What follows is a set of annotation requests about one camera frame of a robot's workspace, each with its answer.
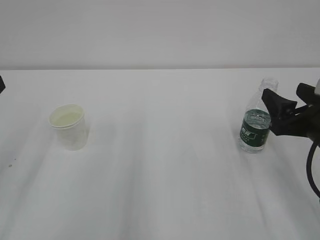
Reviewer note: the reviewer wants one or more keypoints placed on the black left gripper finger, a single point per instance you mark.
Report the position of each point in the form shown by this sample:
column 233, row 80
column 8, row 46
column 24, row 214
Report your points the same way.
column 2, row 85

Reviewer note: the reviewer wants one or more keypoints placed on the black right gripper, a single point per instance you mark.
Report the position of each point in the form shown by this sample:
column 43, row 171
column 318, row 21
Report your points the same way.
column 284, row 122

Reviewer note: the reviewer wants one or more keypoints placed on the clear green-label water bottle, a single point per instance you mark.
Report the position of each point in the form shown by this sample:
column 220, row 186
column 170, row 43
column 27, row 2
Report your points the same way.
column 254, row 130

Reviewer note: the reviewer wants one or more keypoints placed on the white paper cup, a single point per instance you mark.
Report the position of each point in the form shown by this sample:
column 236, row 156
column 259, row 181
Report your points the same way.
column 68, row 122

